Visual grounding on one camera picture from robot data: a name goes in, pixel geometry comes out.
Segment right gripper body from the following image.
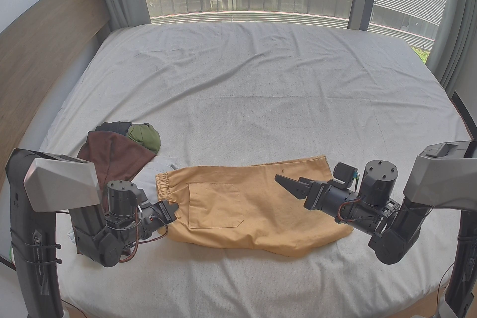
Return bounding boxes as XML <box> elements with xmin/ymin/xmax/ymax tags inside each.
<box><xmin>304</xmin><ymin>180</ymin><xmax>360</xmax><ymax>224</ymax></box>

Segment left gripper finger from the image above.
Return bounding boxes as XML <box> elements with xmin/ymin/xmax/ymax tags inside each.
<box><xmin>166</xmin><ymin>202</ymin><xmax>180</xmax><ymax>224</ymax></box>

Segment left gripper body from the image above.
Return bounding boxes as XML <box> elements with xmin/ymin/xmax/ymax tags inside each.
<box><xmin>141</xmin><ymin>200</ymin><xmax>174</xmax><ymax>237</ymax></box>

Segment tan drawstring shorts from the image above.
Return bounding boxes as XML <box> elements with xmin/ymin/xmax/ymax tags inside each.
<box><xmin>155</xmin><ymin>154</ymin><xmax>354</xmax><ymax>259</ymax></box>

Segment pale grey garment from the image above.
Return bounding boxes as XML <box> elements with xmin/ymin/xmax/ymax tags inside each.
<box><xmin>67</xmin><ymin>156</ymin><xmax>179</xmax><ymax>244</ymax></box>

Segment brown garment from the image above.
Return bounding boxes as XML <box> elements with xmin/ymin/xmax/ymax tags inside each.
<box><xmin>76</xmin><ymin>130</ymin><xmax>155</xmax><ymax>205</ymax></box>

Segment green garment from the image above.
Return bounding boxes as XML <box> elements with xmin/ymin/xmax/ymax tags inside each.
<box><xmin>126</xmin><ymin>123</ymin><xmax>161</xmax><ymax>155</ymax></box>

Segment black garment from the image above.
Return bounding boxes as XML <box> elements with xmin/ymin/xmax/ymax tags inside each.
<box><xmin>95</xmin><ymin>121</ymin><xmax>132</xmax><ymax>135</ymax></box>

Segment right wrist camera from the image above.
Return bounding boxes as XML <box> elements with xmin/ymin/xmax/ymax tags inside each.
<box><xmin>333</xmin><ymin>162</ymin><xmax>359</xmax><ymax>188</ymax></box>

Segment black cable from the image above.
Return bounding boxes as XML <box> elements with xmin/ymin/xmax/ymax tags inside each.
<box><xmin>438</xmin><ymin>262</ymin><xmax>455</xmax><ymax>310</ymax></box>
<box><xmin>61</xmin><ymin>300</ymin><xmax>88</xmax><ymax>318</ymax></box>

